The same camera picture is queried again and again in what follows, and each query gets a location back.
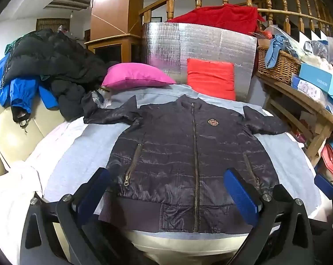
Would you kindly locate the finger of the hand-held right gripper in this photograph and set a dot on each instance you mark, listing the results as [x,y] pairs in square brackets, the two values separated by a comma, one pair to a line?
[325,185]

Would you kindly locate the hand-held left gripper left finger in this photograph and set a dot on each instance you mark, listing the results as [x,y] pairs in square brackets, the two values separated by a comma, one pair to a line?
[94,196]

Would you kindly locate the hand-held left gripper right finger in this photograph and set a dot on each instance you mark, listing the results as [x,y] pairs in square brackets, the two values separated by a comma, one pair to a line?
[241,198]

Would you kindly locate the dark quilted zip jacket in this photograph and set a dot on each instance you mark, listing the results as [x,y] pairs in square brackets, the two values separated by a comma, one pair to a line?
[169,157]

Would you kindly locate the pile of dark clothes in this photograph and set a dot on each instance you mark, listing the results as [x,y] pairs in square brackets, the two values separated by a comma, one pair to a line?
[50,58]

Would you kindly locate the pink folded cloths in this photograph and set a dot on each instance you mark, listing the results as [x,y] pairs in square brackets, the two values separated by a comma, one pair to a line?
[332,157]

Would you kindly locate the grey blanket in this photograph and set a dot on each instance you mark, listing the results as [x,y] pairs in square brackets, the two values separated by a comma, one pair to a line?
[279,154]

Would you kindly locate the wooden side table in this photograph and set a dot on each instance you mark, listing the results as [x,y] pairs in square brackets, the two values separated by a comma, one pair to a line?
[301,99]

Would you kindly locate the clear plastic bag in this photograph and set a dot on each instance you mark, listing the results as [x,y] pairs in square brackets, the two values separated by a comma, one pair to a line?
[101,99]

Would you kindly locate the white printed box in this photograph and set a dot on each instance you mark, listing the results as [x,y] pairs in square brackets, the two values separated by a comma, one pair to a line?
[307,87]

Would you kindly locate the cream sofa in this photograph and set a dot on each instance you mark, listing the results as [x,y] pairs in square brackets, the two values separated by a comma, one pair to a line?
[12,135]

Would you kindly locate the light blue cardboard box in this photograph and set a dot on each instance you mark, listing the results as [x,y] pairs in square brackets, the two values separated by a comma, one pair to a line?
[318,76]

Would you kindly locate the red pillow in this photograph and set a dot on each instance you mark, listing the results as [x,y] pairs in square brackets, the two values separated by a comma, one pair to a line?
[210,78]

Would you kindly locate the wicker basket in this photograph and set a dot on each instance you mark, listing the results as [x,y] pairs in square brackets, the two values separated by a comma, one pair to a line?
[282,66]

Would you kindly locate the pink pillow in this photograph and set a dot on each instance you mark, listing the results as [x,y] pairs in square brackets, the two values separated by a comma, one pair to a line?
[136,74]

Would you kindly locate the blue jacket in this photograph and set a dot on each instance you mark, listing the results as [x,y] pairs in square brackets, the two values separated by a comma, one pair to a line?
[20,91]

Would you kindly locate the light blue cloth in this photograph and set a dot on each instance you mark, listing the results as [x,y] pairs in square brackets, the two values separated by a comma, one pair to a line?
[274,52]

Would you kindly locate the wooden cabinet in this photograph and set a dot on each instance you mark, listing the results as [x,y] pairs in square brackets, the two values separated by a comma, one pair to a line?
[114,5]
[111,42]

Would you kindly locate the silver foil insulation mat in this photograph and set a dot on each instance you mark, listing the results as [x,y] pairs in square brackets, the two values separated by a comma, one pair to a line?
[199,41]

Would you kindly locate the wooden lattice panel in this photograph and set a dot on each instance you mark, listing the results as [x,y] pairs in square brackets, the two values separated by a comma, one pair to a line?
[52,24]

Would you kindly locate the red cloth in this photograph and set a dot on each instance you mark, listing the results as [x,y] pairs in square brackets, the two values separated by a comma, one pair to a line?
[224,16]

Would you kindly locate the wooden stair railing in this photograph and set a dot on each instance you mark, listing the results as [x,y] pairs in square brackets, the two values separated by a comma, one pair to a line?
[170,8]

